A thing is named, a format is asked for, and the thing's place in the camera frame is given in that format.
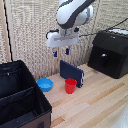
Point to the black fabric storage bin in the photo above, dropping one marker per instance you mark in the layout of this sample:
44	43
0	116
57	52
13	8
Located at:
20	96

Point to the black equipment case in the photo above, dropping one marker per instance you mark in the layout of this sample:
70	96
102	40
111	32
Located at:
110	53

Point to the red plastic cup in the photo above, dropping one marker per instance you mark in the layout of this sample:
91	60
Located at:
70	86

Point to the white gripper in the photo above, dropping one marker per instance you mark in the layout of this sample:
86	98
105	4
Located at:
62	38

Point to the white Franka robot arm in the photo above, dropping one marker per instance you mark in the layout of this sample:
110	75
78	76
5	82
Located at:
71	13

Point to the dark blue rectangular box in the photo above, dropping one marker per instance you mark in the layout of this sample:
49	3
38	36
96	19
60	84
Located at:
71	72

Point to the blue plastic bowl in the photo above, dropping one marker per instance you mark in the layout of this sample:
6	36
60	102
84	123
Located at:
45	84

